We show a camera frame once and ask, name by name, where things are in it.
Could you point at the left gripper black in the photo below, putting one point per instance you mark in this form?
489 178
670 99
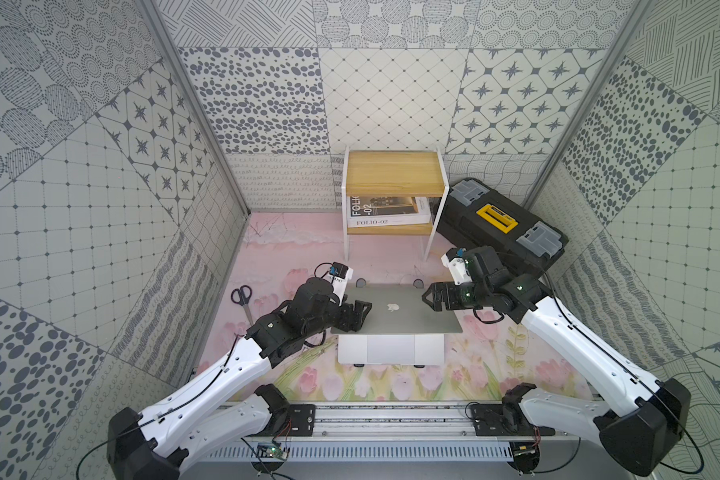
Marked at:
348 315

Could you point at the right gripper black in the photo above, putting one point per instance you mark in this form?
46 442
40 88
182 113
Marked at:
451 302

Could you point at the silver laptop computer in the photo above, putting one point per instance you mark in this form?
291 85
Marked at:
440 324

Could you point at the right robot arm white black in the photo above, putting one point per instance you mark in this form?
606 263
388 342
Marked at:
638 418

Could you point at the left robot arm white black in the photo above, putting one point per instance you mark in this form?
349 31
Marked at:
166 439

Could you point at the grey folding laptop stand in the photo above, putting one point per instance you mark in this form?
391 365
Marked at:
419 282

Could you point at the pink floral table mat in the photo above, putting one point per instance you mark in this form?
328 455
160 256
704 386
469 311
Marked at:
482 361

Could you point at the black toolbox with yellow latch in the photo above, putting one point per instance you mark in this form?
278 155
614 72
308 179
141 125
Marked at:
476 215

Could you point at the Folio magazine book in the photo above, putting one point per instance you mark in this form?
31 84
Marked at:
367 212

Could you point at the left green circuit board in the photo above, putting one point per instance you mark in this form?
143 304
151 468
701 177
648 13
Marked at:
271 452

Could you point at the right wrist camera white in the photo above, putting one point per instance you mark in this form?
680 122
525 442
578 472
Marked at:
455 263

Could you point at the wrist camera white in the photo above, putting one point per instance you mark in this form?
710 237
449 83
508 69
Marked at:
455 263
340 276

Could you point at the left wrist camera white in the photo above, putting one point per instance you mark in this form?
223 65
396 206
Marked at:
340 276

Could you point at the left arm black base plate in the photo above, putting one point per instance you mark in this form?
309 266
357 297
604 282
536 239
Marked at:
298 420

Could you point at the black handled scissors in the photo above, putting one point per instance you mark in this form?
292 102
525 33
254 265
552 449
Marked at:
241 296

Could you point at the aluminium mounting rail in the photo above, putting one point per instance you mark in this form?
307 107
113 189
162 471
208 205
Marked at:
438 421

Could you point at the wooden shelf with white frame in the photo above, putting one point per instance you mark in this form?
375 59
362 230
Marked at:
393 173

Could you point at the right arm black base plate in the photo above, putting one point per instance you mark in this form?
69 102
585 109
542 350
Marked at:
488 420

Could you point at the white vented cable duct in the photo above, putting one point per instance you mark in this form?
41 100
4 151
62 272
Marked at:
399 451

